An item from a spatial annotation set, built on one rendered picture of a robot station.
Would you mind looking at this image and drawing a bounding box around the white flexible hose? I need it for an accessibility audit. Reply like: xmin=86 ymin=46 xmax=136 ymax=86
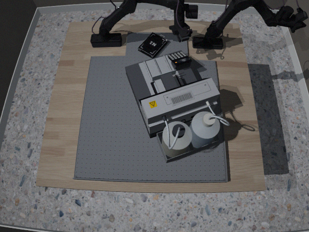
xmin=208 ymin=105 xmax=230 ymax=126

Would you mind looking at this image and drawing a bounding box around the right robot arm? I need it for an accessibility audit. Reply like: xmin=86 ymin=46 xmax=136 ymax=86
xmin=90 ymin=0 xmax=198 ymax=43

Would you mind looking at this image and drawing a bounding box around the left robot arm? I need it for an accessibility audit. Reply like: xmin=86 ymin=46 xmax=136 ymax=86
xmin=193 ymin=0 xmax=294 ymax=47

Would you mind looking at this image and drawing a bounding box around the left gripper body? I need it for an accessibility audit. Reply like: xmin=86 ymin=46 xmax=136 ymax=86
xmin=285 ymin=9 xmax=305 ymax=33

